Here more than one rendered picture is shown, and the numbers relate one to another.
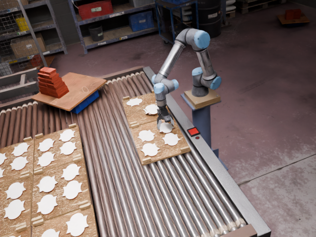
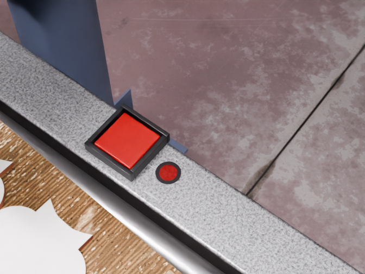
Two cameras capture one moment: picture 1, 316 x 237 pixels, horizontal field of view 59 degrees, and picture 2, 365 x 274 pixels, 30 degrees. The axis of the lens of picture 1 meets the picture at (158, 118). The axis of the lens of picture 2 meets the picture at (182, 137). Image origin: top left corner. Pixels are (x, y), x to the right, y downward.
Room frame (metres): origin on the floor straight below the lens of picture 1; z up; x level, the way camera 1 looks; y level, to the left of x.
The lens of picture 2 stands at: (1.16, -0.02, 1.65)
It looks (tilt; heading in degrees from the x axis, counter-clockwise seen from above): 58 degrees down; 322
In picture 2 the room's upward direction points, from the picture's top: 1 degrees counter-clockwise
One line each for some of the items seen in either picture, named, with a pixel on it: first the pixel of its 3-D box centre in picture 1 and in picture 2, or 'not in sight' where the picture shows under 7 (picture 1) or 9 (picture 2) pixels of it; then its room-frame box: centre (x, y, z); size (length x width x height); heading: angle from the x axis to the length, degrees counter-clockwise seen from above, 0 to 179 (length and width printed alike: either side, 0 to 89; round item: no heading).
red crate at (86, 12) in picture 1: (94, 7); not in sight; (6.02, 0.90, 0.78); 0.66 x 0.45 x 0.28; 104
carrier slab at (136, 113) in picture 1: (145, 108); not in sight; (1.95, 0.09, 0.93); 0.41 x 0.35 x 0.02; 8
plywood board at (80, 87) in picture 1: (69, 89); not in sight; (2.31, 0.76, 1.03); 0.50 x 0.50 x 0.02; 53
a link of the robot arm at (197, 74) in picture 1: (199, 75); not in sight; (2.06, -0.41, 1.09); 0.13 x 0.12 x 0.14; 33
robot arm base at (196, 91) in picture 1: (199, 87); not in sight; (2.07, -0.41, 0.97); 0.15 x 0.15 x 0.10
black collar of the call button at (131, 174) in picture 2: (193, 131); (127, 141); (1.56, -0.24, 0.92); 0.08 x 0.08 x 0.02; 13
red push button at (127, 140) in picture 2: (193, 131); (127, 142); (1.56, -0.24, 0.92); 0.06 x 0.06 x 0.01; 13
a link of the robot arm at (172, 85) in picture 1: (169, 85); not in sight; (1.74, -0.12, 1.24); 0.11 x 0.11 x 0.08; 33
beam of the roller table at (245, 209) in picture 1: (183, 122); (30, 93); (1.73, -0.20, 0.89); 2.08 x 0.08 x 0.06; 13
